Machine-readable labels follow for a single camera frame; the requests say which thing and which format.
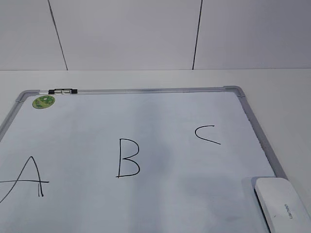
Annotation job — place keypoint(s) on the white board eraser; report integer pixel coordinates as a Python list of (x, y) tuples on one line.
[(282, 207)]

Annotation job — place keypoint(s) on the round green sticker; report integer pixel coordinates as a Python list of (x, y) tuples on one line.
[(43, 102)]

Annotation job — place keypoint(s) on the white board with grey frame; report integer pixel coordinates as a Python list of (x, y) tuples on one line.
[(181, 160)]

